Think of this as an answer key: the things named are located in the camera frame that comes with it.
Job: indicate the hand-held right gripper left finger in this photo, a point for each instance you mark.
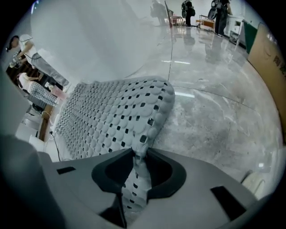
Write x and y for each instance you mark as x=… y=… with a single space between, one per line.
x=78 y=179

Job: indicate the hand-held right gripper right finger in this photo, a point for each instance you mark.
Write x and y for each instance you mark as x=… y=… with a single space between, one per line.
x=201 y=179

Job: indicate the grey perforated bath mat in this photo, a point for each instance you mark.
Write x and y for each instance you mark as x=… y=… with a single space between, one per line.
x=107 y=116

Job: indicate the dark wooden furniture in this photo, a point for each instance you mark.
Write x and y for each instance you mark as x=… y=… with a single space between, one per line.
x=44 y=125

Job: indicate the white storage box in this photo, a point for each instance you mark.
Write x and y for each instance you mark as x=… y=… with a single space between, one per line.
x=29 y=132

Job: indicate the pink container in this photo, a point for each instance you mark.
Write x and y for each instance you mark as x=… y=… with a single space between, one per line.
x=58 y=91

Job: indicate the large torn cardboard box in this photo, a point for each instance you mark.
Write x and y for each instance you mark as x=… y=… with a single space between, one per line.
x=268 y=73

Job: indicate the white bathtub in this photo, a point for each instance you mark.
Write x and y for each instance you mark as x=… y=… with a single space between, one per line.
x=89 y=40

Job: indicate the white vanity cabinet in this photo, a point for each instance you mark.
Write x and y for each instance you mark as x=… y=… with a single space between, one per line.
x=236 y=29

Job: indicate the small wooden cart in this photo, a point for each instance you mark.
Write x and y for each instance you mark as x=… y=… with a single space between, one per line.
x=205 y=22

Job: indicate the red framed chair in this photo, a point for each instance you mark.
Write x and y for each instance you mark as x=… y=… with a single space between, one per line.
x=176 y=19

